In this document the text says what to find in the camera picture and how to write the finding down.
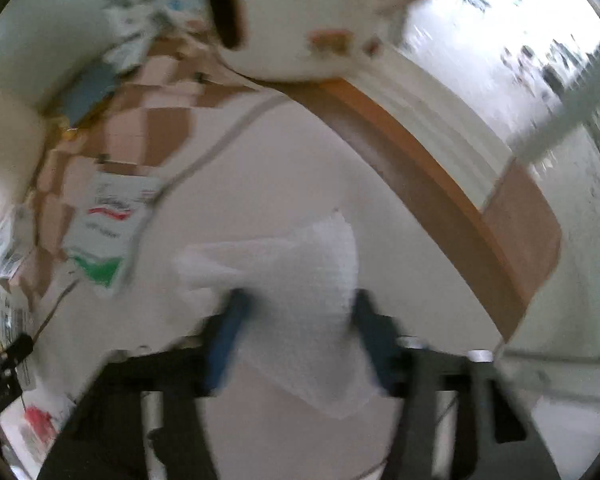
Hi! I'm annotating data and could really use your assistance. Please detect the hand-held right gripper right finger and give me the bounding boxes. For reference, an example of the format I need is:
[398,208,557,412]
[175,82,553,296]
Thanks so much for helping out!
[352,289,531,480]

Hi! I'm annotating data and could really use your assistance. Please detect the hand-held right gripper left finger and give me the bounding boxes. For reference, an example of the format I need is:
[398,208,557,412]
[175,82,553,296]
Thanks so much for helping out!
[75,287,253,480]

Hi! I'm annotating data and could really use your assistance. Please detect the white paper towel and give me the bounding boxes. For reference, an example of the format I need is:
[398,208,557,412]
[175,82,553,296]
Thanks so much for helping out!
[172,208,383,420]

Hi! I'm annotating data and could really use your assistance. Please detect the white table with wooden edge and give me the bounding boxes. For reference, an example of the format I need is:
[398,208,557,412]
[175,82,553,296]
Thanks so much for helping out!
[0,77,563,480]

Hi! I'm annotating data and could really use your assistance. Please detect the white packet with red-green print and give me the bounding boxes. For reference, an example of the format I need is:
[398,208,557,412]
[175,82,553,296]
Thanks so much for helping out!
[62,172,163,298]

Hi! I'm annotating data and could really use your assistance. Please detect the red-white packet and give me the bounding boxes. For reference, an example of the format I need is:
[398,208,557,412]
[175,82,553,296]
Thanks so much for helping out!
[22,405,61,448]

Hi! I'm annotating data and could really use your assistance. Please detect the printed paper label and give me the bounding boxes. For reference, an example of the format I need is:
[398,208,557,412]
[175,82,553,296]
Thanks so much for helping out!
[0,280,36,391]

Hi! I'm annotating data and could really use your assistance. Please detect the checkered table mat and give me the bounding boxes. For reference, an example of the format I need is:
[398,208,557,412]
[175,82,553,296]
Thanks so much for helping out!
[10,25,261,311]

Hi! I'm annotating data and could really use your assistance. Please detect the blue cloth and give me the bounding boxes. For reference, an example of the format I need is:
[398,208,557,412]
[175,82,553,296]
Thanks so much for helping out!
[62,60,123,128]

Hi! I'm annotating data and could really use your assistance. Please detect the pile of printed packets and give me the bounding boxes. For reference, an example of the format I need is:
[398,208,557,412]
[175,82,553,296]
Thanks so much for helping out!
[92,0,216,73]

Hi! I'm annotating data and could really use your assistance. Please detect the white round appliance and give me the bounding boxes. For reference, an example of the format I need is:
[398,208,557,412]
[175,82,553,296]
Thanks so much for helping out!
[200,0,466,83]

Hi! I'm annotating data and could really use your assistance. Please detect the white cable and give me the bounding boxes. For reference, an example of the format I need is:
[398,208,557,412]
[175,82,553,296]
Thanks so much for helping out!
[125,97,291,281]

